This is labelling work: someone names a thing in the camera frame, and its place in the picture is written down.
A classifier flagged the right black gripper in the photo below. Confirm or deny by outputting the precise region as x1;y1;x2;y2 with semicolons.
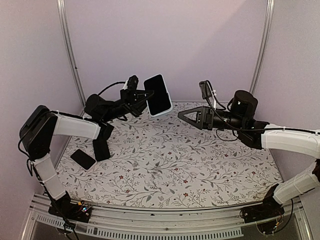
178;105;246;131

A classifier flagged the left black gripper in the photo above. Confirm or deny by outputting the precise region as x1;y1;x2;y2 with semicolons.
102;87;156;122

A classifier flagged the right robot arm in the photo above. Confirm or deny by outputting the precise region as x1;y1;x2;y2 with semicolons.
178;90;320;218

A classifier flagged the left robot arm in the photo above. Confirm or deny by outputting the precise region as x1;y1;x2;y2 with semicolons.
19;88;154;217

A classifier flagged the black phone middle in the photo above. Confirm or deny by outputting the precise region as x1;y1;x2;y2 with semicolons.
92;139;111;162

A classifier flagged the black phone with white edge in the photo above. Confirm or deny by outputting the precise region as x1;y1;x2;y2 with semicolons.
70;149;97;171

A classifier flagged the floral patterned table mat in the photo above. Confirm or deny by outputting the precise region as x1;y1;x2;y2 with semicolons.
57;102;282;209

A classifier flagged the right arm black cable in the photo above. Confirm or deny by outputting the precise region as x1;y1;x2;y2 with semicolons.
204;79;320;133

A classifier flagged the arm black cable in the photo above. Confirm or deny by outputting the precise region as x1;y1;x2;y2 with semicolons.
97;81;126;97
204;79;320;133

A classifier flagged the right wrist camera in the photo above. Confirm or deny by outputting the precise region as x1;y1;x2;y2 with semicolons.
199;80;217;110

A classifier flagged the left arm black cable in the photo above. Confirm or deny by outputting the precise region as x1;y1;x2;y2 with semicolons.
97;81;126;97

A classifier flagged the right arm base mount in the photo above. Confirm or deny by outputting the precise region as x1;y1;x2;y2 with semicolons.
239;203;285;235

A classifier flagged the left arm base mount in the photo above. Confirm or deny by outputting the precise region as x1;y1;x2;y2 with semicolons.
48;201;92;223

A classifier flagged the front aluminium rail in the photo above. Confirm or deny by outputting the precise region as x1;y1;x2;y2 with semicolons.
20;194;316;240

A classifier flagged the left aluminium frame post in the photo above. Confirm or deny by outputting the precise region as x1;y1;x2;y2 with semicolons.
56;0;86;107

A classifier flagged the aluminium frame post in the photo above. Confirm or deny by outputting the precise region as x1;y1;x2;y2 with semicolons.
248;0;275;95
56;0;86;107

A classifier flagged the right aluminium frame post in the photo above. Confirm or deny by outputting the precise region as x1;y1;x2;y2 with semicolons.
248;0;275;95

